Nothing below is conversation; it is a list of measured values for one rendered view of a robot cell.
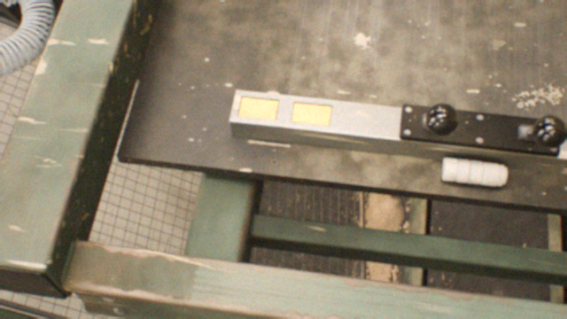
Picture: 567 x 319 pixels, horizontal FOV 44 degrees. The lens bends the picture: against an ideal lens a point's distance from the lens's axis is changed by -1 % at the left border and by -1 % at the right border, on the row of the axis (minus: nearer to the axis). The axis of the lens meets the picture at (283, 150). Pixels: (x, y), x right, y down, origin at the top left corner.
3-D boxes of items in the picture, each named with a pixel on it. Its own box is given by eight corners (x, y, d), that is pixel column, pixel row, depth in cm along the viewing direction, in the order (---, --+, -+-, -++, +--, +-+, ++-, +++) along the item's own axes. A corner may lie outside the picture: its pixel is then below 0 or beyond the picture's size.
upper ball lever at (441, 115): (445, 139, 90) (459, 138, 77) (415, 136, 91) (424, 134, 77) (447, 110, 90) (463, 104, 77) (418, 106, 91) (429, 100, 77)
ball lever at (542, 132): (539, 150, 89) (570, 151, 76) (508, 146, 89) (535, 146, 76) (542, 120, 89) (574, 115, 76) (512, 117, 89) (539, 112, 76)
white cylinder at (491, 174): (440, 183, 91) (502, 191, 90) (444, 173, 88) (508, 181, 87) (441, 164, 92) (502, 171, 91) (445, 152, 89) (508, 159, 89)
